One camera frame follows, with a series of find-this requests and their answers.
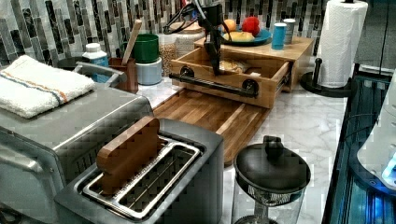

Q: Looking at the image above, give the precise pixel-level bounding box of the Deep River chips bag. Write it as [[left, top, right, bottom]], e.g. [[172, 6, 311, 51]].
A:
[[219, 60, 250, 73]]

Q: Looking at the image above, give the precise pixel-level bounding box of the glass jar wooden lid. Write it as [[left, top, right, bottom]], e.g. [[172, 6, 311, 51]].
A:
[[169, 21, 206, 60]]

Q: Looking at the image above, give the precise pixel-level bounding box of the silver toaster oven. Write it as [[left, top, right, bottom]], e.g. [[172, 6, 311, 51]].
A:
[[0, 69, 152, 224]]

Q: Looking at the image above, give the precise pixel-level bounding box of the yellow banana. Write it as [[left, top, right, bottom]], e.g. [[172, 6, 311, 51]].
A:
[[222, 32, 255, 42]]

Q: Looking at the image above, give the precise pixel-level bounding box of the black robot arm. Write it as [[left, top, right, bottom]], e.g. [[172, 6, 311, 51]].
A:
[[163, 0, 224, 75]]

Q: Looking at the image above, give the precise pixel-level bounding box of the orange fruit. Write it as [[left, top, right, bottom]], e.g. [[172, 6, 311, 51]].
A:
[[222, 19, 236, 33]]

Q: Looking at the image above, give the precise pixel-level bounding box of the white striped towel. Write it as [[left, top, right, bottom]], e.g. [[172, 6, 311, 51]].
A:
[[0, 55, 95, 119]]

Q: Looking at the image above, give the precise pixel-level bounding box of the wooden cutting board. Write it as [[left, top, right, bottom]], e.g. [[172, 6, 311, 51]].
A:
[[154, 89, 271, 167]]

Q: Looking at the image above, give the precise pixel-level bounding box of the wooden drawer with black handle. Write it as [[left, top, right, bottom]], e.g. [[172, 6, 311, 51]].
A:
[[169, 48, 292, 108]]

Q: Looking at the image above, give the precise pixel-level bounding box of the grey shaker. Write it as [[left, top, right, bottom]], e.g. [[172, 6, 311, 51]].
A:
[[283, 19, 296, 45]]

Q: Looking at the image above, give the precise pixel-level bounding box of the blue plate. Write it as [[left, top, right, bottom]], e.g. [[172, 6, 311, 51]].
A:
[[224, 30, 271, 47]]

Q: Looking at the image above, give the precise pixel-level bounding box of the black paper towel holder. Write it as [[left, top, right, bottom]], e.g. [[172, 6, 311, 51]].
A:
[[300, 58, 357, 98]]

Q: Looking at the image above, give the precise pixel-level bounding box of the blue shaker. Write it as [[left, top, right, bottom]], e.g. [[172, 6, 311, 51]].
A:
[[272, 22, 287, 50]]

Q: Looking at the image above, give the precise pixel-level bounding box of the glass jar black lid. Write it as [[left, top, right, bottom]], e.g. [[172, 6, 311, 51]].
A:
[[232, 135, 311, 224]]

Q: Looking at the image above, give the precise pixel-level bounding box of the green cup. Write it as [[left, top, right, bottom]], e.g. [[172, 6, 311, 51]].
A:
[[130, 34, 160, 63]]

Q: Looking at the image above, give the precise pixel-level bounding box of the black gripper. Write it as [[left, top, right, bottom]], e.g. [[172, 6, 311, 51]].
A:
[[197, 3, 223, 76]]

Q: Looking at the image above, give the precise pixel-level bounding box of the white paper towel roll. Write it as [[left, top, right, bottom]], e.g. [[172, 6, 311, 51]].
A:
[[317, 0, 368, 88]]

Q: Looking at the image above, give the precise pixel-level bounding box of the wooden drawer cabinet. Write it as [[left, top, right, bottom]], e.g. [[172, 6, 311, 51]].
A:
[[186, 37, 313, 94]]

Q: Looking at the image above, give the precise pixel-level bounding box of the brown wooden utensil holder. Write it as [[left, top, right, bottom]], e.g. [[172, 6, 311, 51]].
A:
[[109, 58, 138, 93]]

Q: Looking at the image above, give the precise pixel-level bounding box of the blue lidded container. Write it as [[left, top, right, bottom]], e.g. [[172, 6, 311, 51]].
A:
[[82, 43, 108, 83]]

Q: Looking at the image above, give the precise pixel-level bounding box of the white ceramic canister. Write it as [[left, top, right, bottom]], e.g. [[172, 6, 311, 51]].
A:
[[135, 57, 163, 86]]

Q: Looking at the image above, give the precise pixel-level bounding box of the brown wooden bread slice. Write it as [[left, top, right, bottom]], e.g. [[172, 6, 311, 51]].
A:
[[96, 116, 161, 195]]

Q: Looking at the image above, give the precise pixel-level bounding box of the silver toaster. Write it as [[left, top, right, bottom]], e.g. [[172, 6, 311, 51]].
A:
[[55, 119, 223, 224]]

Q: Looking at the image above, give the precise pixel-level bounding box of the glass jar of grains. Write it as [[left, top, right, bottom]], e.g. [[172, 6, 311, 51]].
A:
[[159, 34, 177, 77]]

